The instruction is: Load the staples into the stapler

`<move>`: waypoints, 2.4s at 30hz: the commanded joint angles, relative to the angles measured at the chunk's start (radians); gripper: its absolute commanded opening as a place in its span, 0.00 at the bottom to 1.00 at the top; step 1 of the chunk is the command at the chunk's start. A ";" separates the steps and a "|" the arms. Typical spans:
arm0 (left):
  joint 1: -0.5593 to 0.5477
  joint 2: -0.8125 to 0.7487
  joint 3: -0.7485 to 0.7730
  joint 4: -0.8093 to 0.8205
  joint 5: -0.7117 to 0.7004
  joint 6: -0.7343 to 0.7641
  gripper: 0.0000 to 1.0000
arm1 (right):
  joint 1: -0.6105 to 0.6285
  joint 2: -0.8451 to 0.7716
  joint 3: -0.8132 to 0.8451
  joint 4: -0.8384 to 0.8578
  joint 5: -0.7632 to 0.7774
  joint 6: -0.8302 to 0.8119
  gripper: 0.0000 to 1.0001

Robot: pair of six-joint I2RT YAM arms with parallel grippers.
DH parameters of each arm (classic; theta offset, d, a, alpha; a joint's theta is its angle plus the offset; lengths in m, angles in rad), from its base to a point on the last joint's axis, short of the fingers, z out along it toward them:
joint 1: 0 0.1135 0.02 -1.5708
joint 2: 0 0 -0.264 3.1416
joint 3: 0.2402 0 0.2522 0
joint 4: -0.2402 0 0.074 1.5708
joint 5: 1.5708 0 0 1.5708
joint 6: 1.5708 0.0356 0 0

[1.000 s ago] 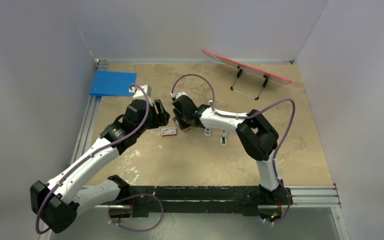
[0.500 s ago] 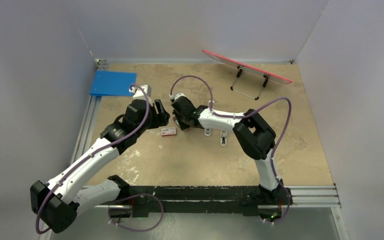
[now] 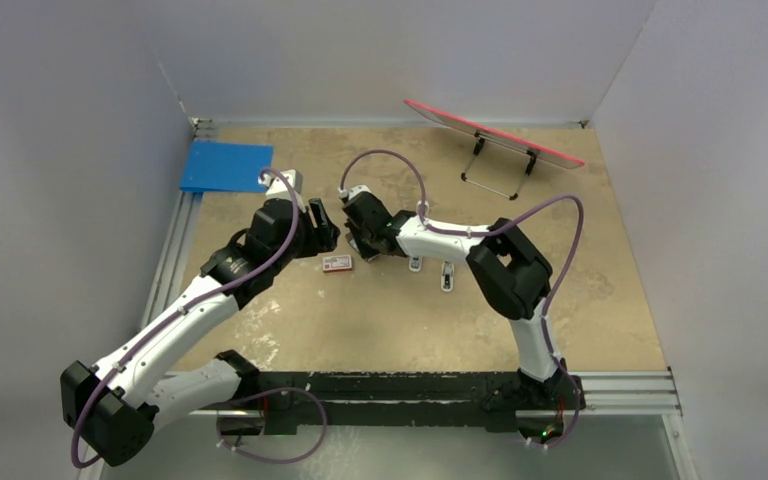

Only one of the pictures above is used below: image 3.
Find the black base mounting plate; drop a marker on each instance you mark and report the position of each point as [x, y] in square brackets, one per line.
[496, 401]

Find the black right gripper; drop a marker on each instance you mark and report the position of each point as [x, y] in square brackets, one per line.
[367, 251]

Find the blue plastic board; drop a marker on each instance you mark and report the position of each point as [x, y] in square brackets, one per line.
[224, 167]

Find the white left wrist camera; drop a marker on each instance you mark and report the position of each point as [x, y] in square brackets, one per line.
[287, 185]

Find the aluminium left rail frame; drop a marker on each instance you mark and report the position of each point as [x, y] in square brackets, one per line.
[170, 270]

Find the red white staple box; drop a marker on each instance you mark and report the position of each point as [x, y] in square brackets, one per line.
[337, 263]

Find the aluminium rail frame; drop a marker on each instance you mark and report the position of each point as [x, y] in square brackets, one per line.
[170, 270]
[635, 394]

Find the red tablet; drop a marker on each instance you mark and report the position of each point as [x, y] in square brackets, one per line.
[490, 132]

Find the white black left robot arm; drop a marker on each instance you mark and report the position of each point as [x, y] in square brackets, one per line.
[178, 331]

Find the black wire tablet stand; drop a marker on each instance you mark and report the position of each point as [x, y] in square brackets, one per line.
[500, 165]

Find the small white stapler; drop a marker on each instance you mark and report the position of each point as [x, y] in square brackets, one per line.
[447, 277]

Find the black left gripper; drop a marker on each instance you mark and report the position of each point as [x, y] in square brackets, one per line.
[321, 239]

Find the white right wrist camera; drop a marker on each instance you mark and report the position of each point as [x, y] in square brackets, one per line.
[347, 194]

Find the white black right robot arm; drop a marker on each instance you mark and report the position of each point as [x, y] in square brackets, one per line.
[511, 273]

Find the aluminium front rail frame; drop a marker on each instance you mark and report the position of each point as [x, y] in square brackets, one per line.
[635, 394]

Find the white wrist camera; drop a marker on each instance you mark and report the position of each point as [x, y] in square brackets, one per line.
[347, 194]
[287, 185]

